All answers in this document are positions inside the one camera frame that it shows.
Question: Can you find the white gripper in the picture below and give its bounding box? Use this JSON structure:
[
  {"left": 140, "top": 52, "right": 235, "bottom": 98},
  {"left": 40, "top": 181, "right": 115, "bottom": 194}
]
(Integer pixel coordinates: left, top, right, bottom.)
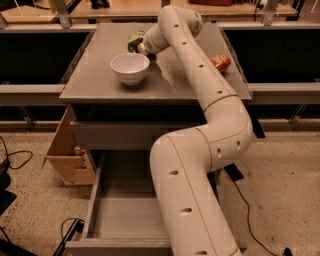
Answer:
[{"left": 137, "top": 25, "right": 170, "bottom": 55}]

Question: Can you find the green jalapeno chip bag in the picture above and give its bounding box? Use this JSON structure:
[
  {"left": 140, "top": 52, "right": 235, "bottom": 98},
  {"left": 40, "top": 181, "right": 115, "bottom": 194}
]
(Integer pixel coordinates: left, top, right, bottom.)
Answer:
[{"left": 127, "top": 31, "right": 145, "bottom": 53}]

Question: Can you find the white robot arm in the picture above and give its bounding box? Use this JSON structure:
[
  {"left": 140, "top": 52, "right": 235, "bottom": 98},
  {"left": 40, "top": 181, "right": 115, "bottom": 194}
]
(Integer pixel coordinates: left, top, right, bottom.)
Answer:
[{"left": 143, "top": 5, "right": 253, "bottom": 256}]

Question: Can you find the grey drawer cabinet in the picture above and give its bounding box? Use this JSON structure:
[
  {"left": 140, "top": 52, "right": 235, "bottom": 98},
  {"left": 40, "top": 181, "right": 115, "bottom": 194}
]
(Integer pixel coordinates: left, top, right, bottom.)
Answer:
[{"left": 59, "top": 22, "right": 253, "bottom": 174}]

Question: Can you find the closed grey top drawer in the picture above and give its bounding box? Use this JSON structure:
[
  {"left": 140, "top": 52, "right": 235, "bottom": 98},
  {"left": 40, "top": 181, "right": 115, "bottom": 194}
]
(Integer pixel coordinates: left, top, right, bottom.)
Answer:
[{"left": 71, "top": 121, "right": 193, "bottom": 150}]

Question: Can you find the open grey middle drawer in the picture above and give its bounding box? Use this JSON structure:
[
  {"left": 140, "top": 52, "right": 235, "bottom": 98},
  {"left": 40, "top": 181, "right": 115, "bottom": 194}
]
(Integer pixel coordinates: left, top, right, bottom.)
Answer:
[{"left": 66, "top": 150, "right": 246, "bottom": 256}]

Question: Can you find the white ceramic bowl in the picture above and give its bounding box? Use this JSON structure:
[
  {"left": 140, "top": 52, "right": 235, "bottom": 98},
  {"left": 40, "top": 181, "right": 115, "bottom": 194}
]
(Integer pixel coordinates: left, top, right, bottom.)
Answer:
[{"left": 110, "top": 53, "right": 150, "bottom": 85}]

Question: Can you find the orange soda can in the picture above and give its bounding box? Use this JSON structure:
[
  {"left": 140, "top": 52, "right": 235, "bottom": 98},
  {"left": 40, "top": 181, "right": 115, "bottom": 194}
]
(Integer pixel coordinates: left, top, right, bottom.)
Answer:
[{"left": 210, "top": 54, "right": 231, "bottom": 73}]

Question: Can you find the brown cardboard box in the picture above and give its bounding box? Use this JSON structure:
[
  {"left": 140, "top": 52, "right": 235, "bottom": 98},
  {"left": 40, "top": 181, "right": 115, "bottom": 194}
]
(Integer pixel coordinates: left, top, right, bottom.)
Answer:
[{"left": 45, "top": 111, "right": 96, "bottom": 185}]

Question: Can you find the black power adapter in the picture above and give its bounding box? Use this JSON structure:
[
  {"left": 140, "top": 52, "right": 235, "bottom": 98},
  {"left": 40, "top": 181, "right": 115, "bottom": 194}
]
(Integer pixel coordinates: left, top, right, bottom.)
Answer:
[{"left": 224, "top": 164, "right": 244, "bottom": 182}]

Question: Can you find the black cable on left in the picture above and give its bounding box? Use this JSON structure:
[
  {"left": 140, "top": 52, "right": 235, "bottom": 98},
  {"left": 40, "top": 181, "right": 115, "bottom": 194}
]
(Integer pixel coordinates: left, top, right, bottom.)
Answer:
[{"left": 0, "top": 134, "right": 34, "bottom": 171}]

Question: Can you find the black cable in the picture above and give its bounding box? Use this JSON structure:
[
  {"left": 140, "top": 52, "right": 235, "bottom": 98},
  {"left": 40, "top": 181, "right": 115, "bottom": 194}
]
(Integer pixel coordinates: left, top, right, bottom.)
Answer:
[
  {"left": 233, "top": 179, "right": 279, "bottom": 256},
  {"left": 0, "top": 134, "right": 34, "bottom": 171},
  {"left": 53, "top": 217, "right": 86, "bottom": 256}
]

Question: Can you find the black cable bottom left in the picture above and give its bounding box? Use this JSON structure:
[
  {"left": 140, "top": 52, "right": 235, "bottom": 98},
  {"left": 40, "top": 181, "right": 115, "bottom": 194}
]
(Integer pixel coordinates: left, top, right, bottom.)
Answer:
[{"left": 53, "top": 217, "right": 86, "bottom": 256}]

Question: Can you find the black cable on right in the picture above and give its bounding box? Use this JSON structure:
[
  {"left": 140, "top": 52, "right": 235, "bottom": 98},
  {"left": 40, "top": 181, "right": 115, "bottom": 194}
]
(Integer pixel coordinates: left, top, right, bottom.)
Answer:
[{"left": 233, "top": 179, "right": 279, "bottom": 256}]

